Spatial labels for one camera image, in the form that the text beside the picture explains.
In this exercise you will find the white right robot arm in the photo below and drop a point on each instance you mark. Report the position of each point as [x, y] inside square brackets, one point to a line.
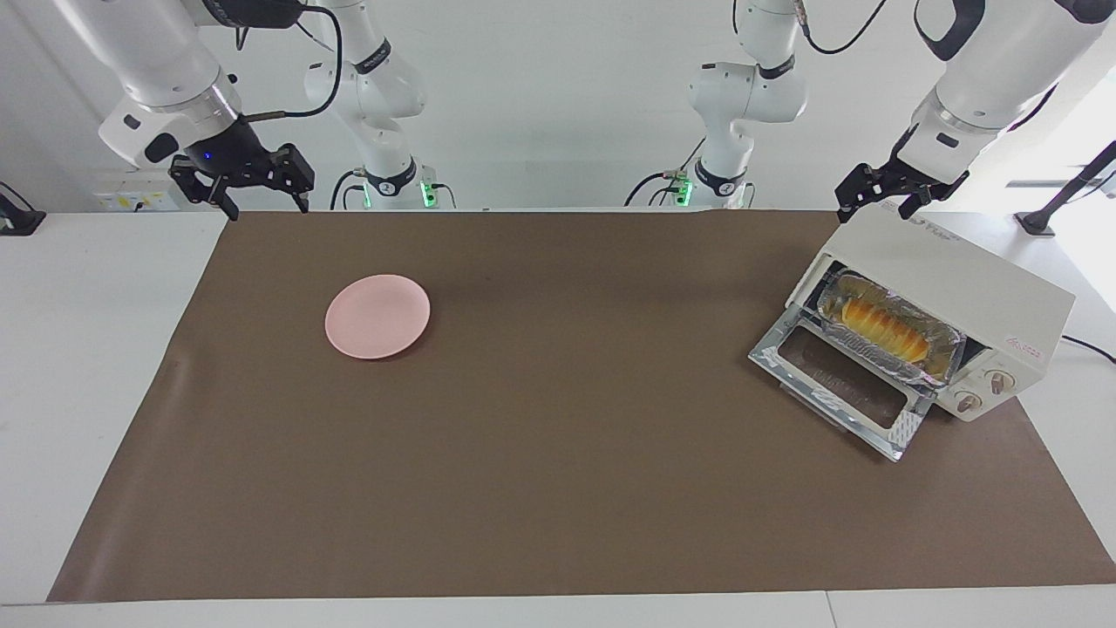
[148, 61]

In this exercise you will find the white toaster oven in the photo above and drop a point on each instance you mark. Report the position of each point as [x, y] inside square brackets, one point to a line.
[976, 279]

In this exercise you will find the beige oven knob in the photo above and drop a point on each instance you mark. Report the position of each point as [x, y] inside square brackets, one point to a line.
[1000, 381]
[968, 402]

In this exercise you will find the pink plate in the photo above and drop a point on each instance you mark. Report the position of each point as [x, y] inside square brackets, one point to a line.
[377, 318]

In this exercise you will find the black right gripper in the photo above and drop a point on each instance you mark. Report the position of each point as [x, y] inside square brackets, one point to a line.
[231, 153]

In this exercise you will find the glass oven door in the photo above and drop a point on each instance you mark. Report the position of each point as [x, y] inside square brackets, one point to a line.
[776, 358]

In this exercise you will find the sliced orange bread loaf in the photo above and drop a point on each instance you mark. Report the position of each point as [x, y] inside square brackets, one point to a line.
[881, 324]

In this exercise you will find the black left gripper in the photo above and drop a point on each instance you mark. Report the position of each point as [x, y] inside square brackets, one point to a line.
[907, 179]

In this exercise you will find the aluminium foil tray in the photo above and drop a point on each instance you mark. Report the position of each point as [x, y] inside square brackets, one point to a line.
[946, 344]

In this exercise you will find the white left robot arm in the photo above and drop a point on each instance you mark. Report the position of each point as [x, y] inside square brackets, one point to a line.
[994, 78]

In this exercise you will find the short black stand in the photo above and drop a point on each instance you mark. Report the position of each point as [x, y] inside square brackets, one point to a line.
[17, 220]

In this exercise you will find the tall black stand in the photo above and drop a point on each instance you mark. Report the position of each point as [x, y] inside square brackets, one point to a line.
[1037, 222]

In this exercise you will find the brown table mat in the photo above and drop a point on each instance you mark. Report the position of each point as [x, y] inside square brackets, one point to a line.
[436, 488]

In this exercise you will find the white wall power socket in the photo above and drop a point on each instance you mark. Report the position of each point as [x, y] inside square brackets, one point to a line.
[139, 194]

